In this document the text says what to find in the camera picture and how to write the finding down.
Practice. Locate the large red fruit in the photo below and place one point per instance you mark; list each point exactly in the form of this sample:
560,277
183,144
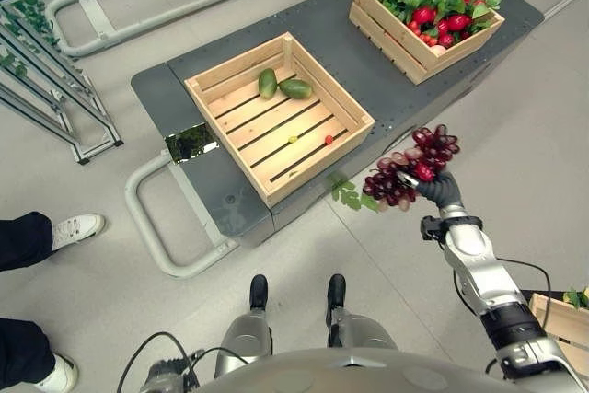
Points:
458,22
423,15

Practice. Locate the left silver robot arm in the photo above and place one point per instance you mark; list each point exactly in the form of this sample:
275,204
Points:
165,372

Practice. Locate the person's leg with white shoe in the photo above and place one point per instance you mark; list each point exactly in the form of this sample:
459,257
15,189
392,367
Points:
27,239
23,351

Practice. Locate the wooden crate with leaves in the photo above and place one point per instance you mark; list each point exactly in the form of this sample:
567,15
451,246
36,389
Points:
563,319

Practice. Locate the empty wooden slat crate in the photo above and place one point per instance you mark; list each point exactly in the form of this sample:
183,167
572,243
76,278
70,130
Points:
280,126

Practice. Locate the robot right leg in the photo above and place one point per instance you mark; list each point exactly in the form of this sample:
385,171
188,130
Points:
359,326

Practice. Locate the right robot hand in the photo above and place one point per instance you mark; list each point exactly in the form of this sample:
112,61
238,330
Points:
445,193

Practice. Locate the silver robot torso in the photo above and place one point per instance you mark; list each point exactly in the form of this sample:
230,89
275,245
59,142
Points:
349,374

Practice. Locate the purple grape bunch with leaves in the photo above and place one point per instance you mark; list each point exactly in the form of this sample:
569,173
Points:
428,153

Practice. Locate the aluminium profile rack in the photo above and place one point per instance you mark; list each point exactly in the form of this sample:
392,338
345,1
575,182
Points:
55,89

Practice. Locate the robot left leg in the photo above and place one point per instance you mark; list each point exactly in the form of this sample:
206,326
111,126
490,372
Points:
244,333

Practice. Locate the pale peach fruit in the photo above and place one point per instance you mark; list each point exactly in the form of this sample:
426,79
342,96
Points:
438,49

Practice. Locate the robot leg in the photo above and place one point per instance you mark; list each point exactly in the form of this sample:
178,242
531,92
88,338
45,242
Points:
244,333
359,326

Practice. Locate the wooden crate full of fruit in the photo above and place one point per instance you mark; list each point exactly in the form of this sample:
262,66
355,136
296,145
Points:
396,38

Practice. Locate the shiny mirror plate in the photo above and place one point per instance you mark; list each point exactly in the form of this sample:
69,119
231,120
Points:
191,142

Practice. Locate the long grey tube floor frame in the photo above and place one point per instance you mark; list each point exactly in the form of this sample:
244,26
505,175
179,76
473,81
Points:
138,31

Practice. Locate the round red fruit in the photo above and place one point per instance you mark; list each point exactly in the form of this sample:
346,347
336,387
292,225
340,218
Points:
446,40

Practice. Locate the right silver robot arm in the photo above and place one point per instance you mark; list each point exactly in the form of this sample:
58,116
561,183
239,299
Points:
478,269

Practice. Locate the grey metal bench platform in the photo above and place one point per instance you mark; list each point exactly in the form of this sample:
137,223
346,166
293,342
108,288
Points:
331,29

